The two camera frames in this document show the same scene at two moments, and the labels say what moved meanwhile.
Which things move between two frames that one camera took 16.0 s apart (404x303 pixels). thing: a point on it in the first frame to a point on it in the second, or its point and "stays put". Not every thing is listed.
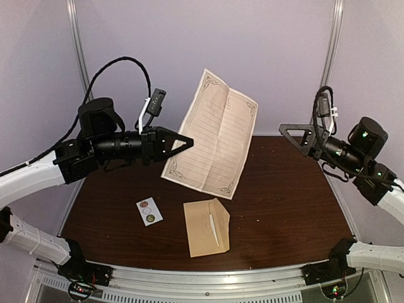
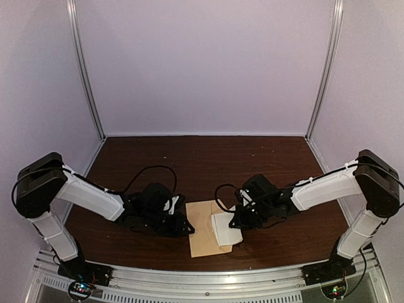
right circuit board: x=334 y=291 stays put
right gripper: x=306 y=147 to x=240 y=221
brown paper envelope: x=201 y=238 stays put
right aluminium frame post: x=333 y=43 stays put
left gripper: x=153 y=144 to x=177 y=226
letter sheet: x=219 y=121 to x=225 y=235
